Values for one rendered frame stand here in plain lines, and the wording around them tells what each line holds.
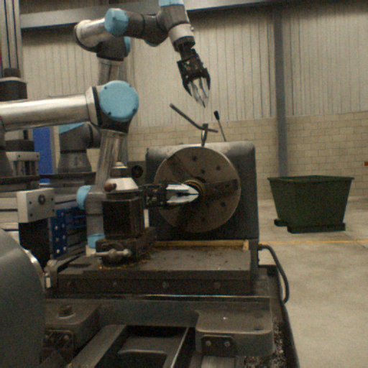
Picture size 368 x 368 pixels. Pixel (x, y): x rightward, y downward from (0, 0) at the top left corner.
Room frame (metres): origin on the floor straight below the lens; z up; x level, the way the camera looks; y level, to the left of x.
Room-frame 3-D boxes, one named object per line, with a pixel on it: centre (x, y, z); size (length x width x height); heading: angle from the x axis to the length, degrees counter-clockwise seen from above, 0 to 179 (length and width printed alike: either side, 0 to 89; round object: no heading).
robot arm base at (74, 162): (1.67, 0.49, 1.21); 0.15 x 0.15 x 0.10
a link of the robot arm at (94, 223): (1.16, 0.27, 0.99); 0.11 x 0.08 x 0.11; 12
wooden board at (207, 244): (1.14, 0.00, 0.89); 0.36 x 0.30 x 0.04; 79
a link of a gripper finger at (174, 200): (1.08, 0.01, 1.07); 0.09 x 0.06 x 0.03; 79
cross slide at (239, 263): (0.80, 0.08, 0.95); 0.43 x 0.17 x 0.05; 79
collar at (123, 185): (0.81, 0.14, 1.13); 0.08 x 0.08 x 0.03
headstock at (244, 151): (1.78, -0.11, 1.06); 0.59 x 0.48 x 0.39; 169
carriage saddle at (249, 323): (0.75, 0.07, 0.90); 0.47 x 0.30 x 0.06; 79
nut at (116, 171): (0.81, 0.14, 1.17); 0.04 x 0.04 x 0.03
